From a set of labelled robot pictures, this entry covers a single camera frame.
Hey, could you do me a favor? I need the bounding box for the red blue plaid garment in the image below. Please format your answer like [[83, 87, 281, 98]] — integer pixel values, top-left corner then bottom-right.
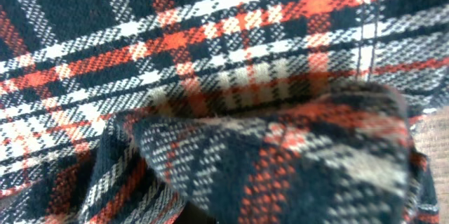
[[1, 0, 448, 223]]

